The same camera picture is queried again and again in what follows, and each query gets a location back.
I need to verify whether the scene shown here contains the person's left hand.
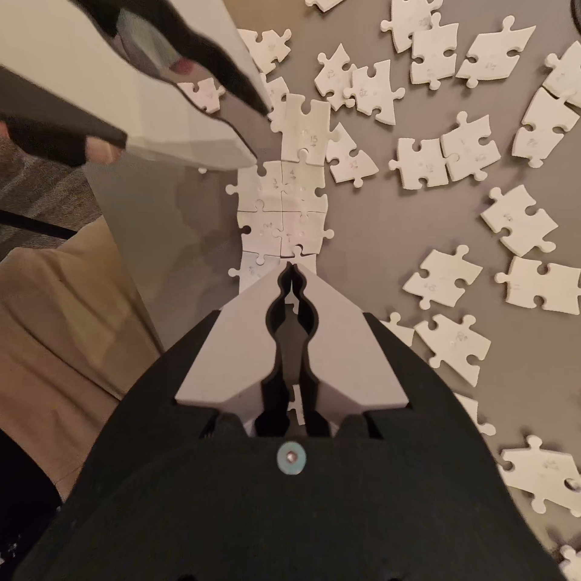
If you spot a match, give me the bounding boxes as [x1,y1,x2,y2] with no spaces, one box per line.
[85,137,122,165]

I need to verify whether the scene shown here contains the scattered loose white puzzle pieces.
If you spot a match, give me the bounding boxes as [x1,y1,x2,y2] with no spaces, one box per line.
[177,0,581,581]

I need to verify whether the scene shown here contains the assembled white puzzle section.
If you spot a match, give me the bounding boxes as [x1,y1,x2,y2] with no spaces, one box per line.
[225,93,335,314]

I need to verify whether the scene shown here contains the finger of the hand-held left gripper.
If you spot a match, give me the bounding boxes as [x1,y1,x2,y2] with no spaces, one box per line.
[136,0,274,115]
[0,0,258,171]

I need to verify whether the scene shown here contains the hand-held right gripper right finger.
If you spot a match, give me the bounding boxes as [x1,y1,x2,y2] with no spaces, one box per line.
[293,262,409,430]

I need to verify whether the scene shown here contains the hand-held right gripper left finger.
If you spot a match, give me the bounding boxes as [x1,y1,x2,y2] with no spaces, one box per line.
[175,261,292,433]

